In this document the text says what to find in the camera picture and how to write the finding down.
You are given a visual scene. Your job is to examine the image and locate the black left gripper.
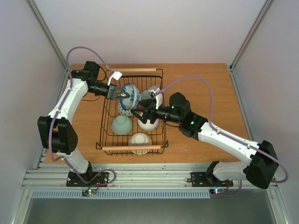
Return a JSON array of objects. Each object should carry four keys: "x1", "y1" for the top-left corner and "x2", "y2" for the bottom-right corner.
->
[{"x1": 88, "y1": 81, "x2": 130, "y2": 101}]

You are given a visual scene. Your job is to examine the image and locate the blue floral white bowl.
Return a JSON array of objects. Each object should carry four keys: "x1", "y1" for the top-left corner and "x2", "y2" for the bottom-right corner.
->
[{"x1": 120, "y1": 83, "x2": 141, "y2": 111}]

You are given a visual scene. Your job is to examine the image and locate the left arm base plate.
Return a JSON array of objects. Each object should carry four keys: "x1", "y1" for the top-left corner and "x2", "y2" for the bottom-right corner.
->
[{"x1": 66, "y1": 172, "x2": 109, "y2": 187}]

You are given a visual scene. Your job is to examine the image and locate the white ceramic bowl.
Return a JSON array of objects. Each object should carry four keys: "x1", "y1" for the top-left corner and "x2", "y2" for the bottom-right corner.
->
[{"x1": 137, "y1": 119, "x2": 159, "y2": 132}]

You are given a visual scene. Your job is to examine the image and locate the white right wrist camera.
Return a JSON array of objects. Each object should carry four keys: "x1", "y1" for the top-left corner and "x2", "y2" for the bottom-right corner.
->
[{"x1": 148, "y1": 86, "x2": 163, "y2": 109}]

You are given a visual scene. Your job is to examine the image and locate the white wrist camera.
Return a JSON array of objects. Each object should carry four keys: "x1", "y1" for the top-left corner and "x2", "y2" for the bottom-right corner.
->
[
  {"x1": 107, "y1": 71, "x2": 122, "y2": 86},
  {"x1": 148, "y1": 86, "x2": 163, "y2": 109}
]

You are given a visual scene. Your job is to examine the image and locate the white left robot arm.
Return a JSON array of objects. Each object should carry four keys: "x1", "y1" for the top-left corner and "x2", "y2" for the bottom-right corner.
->
[{"x1": 37, "y1": 61, "x2": 129, "y2": 186}]

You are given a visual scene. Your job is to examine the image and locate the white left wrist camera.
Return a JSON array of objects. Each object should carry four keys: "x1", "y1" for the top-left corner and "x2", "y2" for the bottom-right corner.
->
[{"x1": 107, "y1": 71, "x2": 122, "y2": 86}]

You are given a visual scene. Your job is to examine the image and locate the black wire dish rack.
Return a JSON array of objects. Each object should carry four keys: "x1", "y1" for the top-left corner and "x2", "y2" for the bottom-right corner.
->
[{"x1": 95, "y1": 68, "x2": 169, "y2": 156}]

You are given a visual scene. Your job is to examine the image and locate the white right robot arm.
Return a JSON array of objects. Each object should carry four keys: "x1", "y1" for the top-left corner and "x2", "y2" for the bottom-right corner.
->
[{"x1": 131, "y1": 92, "x2": 278, "y2": 189}]

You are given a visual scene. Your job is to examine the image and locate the yellow rimmed bowl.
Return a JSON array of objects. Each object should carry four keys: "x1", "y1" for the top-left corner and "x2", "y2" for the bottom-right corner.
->
[{"x1": 128, "y1": 133, "x2": 152, "y2": 155}]

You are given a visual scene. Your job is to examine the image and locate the grey slotted cable duct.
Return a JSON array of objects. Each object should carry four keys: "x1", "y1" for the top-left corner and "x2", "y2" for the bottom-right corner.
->
[{"x1": 32, "y1": 189, "x2": 210, "y2": 199}]

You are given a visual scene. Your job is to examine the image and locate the pale green bowl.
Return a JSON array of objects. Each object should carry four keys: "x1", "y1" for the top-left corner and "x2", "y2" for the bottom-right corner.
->
[{"x1": 111, "y1": 115, "x2": 133, "y2": 135}]

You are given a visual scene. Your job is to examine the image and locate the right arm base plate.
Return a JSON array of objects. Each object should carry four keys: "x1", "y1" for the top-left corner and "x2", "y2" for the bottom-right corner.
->
[{"x1": 186, "y1": 172, "x2": 234, "y2": 187}]

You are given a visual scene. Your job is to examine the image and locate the blue patterned bowl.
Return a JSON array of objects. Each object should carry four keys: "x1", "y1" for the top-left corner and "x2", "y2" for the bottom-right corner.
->
[{"x1": 139, "y1": 90, "x2": 156, "y2": 107}]

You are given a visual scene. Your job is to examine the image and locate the white bowl brown diamonds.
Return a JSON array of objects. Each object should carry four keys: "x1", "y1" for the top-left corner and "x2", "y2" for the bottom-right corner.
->
[{"x1": 117, "y1": 102, "x2": 133, "y2": 117}]

